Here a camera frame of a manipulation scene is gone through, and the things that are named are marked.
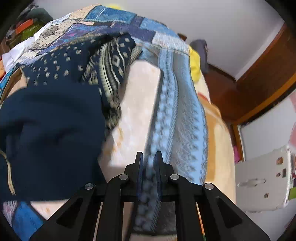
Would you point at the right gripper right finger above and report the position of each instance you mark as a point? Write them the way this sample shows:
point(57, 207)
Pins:
point(203, 212)

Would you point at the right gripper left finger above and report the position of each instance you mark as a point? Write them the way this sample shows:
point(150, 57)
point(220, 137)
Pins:
point(95, 212)

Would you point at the navy patterned hooded sweatshirt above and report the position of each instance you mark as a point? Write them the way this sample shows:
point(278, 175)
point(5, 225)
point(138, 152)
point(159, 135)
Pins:
point(52, 130)

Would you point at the pile of clothes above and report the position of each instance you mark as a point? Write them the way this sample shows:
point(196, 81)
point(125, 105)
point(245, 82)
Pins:
point(31, 11)

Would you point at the peach bed sheet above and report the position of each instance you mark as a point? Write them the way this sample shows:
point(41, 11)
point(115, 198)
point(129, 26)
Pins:
point(220, 167)

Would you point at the white stickered cabinet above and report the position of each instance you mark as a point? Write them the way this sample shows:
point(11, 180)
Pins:
point(263, 183)

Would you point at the blue patchwork quilt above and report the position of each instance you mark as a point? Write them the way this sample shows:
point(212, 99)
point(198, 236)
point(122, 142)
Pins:
point(178, 125)

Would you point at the grey bag on floor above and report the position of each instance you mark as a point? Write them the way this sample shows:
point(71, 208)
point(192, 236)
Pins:
point(200, 46)

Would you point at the white pillow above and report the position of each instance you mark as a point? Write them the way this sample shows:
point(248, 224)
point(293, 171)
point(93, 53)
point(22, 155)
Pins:
point(9, 59)

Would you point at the orange box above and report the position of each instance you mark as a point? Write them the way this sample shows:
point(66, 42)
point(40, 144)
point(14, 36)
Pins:
point(24, 26)

